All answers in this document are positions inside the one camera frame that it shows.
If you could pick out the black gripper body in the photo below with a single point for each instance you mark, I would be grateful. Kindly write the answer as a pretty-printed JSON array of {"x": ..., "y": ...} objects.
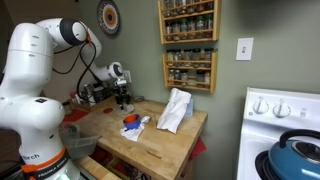
[{"x": 122, "y": 91}]

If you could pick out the clear plastic container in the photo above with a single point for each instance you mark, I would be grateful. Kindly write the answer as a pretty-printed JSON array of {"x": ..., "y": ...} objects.
[{"x": 127, "y": 109}]

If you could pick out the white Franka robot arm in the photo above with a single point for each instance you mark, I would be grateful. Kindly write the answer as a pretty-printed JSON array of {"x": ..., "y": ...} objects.
[{"x": 30, "y": 56}]

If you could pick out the small round dish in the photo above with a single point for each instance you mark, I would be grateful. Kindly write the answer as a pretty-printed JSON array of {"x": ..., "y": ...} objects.
[{"x": 139, "y": 99}]

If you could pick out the small red lid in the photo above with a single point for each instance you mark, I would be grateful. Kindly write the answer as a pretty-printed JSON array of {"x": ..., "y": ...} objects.
[{"x": 108, "y": 110}]

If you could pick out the orange bowl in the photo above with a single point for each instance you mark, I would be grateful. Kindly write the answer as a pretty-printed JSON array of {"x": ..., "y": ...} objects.
[{"x": 131, "y": 118}]

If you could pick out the small clear cup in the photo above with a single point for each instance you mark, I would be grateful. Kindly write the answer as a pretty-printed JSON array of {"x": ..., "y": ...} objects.
[{"x": 146, "y": 119}]

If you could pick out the red silicone mat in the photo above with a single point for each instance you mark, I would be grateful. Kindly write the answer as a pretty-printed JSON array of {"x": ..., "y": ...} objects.
[{"x": 75, "y": 116}]

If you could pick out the red lid spice jar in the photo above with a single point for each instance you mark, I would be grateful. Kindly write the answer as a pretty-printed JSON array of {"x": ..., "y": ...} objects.
[{"x": 72, "y": 97}]

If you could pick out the white crumpled cloth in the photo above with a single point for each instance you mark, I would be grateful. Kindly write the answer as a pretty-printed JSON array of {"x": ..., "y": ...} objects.
[{"x": 173, "y": 111}]

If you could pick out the black lid spice jar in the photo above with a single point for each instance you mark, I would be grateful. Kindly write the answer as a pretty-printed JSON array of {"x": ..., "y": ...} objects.
[{"x": 66, "y": 107}]

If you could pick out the clear plastic bin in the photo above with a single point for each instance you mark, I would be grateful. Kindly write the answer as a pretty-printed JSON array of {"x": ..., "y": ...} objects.
[{"x": 78, "y": 145}]

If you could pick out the wooden spice rack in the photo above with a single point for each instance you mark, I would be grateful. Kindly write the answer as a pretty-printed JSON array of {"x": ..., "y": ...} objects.
[
  {"x": 188, "y": 40},
  {"x": 188, "y": 87}
]

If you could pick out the pale blue box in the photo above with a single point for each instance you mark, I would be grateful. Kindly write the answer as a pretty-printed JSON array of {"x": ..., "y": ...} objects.
[{"x": 190, "y": 108}]

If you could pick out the red hanging cloth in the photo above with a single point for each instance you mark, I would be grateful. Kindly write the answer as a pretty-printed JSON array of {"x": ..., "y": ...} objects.
[{"x": 198, "y": 148}]

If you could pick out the white stove knob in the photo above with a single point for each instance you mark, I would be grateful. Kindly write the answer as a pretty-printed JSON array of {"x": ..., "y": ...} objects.
[
  {"x": 261, "y": 106},
  {"x": 281, "y": 109}
]

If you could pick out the white electric stove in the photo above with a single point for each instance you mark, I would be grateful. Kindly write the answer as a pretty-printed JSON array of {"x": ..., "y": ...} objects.
[{"x": 266, "y": 133}]

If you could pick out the black stove burner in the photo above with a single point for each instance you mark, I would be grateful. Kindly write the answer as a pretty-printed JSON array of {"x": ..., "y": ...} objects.
[{"x": 263, "y": 165}]

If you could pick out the blue kettle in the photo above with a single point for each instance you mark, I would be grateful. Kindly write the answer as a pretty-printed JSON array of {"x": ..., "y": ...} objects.
[{"x": 293, "y": 163}]

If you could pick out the wrist mounted camera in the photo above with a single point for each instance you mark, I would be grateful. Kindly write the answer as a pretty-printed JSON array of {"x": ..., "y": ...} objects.
[{"x": 120, "y": 81}]

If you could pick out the white wall outlet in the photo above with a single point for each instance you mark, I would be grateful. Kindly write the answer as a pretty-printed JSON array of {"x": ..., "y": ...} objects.
[{"x": 127, "y": 76}]

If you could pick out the decorative wall plate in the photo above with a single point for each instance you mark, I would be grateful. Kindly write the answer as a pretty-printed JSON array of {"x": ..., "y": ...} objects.
[{"x": 108, "y": 16}]

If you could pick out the white light switch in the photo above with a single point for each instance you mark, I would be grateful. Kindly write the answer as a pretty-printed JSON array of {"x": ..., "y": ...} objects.
[{"x": 244, "y": 49}]

